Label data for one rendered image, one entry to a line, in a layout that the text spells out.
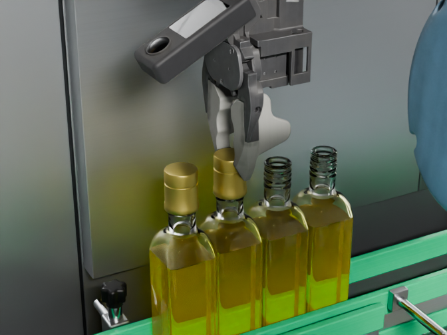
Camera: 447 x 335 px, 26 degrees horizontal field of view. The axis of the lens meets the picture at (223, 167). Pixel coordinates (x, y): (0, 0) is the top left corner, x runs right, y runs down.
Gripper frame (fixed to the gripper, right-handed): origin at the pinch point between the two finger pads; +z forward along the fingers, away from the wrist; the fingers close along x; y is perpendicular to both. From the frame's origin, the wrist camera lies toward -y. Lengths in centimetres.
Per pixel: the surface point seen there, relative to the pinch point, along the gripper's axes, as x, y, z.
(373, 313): -6.7, 14.9, 19.5
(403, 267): 3.0, 27.0, 22.3
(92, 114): 11.9, -10.1, -2.9
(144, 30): 11.8, -3.8, -11.2
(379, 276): 3.0, 23.3, 22.6
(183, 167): -0.4, -5.4, -0.8
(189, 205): -2.1, -5.7, 2.5
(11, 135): 14.9, -18.1, -1.1
